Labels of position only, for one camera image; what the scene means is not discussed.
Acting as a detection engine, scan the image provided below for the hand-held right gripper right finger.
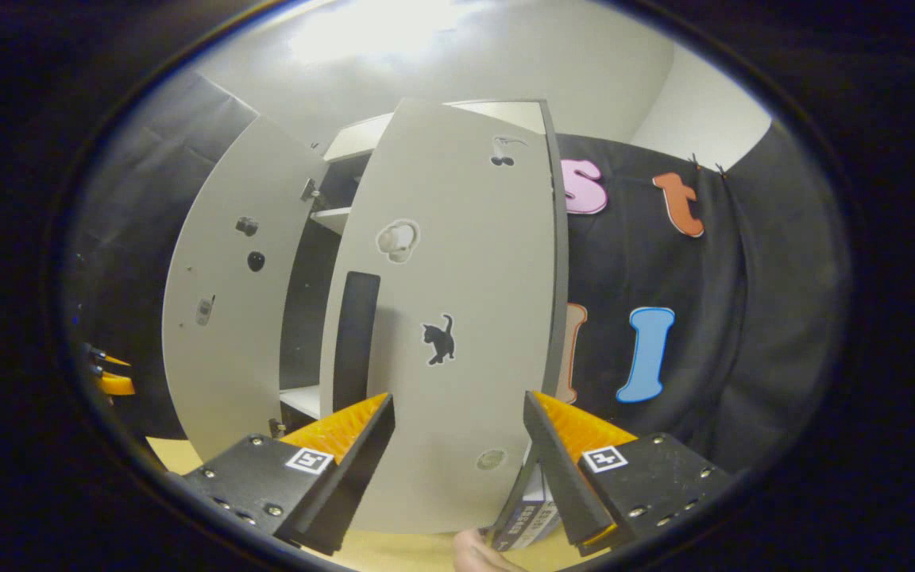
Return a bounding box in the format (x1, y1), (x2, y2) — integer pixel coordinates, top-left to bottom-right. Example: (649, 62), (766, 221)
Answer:
(523, 389), (740, 557)

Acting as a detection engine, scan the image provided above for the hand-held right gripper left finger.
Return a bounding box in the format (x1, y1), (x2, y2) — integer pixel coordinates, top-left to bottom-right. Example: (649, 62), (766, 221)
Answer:
(183, 392), (396, 555)

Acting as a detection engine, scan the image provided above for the white cabinet door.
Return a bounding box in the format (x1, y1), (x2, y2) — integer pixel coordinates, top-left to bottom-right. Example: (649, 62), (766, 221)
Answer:
(320, 98), (569, 535)
(161, 115), (330, 462)

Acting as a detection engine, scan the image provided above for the white shoe cabinet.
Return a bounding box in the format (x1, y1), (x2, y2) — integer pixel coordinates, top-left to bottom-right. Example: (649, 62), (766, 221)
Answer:
(279, 98), (571, 422)

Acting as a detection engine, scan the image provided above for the white cabinet shelf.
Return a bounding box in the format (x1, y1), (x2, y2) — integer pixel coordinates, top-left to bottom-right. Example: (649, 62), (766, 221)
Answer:
(280, 385), (323, 420)
(311, 207), (353, 235)

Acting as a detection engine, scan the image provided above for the blue white box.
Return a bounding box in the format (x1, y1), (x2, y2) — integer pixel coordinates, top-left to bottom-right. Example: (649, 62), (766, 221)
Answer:
(489, 465), (562, 553)

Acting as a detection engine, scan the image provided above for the black backdrop cloth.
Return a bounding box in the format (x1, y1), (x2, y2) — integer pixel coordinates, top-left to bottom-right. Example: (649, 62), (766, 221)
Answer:
(64, 71), (851, 477)

